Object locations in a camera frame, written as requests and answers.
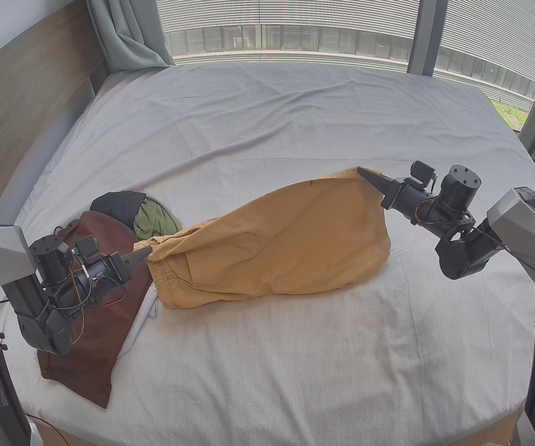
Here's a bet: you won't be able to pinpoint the window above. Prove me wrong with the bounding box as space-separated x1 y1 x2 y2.
149 0 535 166

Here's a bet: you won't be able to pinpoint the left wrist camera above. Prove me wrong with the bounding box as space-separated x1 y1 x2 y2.
74 235 100 261

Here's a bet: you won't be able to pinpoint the beige shorts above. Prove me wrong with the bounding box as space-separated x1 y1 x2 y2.
144 166 392 311

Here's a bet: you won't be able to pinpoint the black cable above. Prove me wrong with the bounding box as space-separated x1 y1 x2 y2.
26 415 66 442

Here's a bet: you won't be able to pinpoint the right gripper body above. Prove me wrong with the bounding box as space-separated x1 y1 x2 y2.
381 177 436 220

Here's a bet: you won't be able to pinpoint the green garment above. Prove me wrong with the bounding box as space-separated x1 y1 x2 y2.
134 196 184 240

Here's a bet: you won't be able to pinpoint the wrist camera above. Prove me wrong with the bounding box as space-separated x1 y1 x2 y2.
409 160 436 187
74 235 100 261

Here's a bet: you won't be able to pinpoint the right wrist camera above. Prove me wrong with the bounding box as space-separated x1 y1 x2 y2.
409 160 436 187

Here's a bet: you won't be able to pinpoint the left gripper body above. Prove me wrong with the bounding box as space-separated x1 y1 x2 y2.
79 252 132 296

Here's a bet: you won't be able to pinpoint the bed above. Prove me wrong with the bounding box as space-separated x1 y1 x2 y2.
0 0 535 446

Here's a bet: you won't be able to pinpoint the brown garment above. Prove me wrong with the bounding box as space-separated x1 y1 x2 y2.
37 211 156 410

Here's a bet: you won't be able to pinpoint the white garment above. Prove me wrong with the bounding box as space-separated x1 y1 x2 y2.
118 291 160 359

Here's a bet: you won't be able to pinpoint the blue-green curtain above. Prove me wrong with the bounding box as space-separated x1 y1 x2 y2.
81 0 175 74

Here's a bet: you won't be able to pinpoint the black garment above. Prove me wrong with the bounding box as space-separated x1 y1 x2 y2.
91 191 148 231

